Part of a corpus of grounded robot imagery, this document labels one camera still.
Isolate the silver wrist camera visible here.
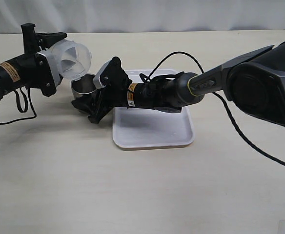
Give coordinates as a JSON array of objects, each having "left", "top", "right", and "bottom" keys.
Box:
[
  {"left": 35, "top": 50, "right": 62, "bottom": 88},
  {"left": 93, "top": 61, "right": 110, "bottom": 89}
]

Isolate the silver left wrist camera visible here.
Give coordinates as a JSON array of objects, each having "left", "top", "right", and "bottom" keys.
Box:
[{"left": 35, "top": 50, "right": 62, "bottom": 88}]

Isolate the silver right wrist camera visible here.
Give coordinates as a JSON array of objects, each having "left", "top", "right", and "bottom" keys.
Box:
[{"left": 93, "top": 61, "right": 110, "bottom": 89}]

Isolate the white backdrop curtain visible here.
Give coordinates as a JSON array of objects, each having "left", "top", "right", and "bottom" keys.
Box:
[{"left": 0, "top": 0, "right": 285, "bottom": 34}]

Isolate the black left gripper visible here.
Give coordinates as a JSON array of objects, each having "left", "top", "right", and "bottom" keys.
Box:
[{"left": 17, "top": 23, "right": 67, "bottom": 97}]

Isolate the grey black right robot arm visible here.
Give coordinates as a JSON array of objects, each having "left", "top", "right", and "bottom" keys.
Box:
[{"left": 72, "top": 42, "right": 285, "bottom": 127}]

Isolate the stainless steel cup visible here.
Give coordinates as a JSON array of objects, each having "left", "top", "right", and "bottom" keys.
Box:
[{"left": 71, "top": 74, "right": 97, "bottom": 99}]

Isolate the white rectangular plastic tray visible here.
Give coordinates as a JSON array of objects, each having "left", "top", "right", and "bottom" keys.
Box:
[{"left": 112, "top": 68, "right": 197, "bottom": 151}]

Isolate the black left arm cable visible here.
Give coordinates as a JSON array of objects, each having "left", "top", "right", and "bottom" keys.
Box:
[{"left": 0, "top": 86, "right": 37, "bottom": 125}]

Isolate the clear plastic measuring jug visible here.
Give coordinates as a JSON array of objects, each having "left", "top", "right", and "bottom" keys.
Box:
[{"left": 49, "top": 39, "right": 92, "bottom": 80}]

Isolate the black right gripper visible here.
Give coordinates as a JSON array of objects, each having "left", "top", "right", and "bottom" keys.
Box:
[{"left": 71, "top": 57, "right": 132, "bottom": 124}]

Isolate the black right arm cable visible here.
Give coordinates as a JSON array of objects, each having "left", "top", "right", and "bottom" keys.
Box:
[{"left": 139, "top": 51, "right": 285, "bottom": 173}]

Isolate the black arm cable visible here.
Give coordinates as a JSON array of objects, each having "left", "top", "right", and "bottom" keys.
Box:
[
  {"left": 0, "top": 86, "right": 37, "bottom": 125},
  {"left": 139, "top": 51, "right": 285, "bottom": 173}
]

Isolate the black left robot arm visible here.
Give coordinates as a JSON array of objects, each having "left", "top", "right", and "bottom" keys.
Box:
[{"left": 0, "top": 23, "right": 67, "bottom": 101}]

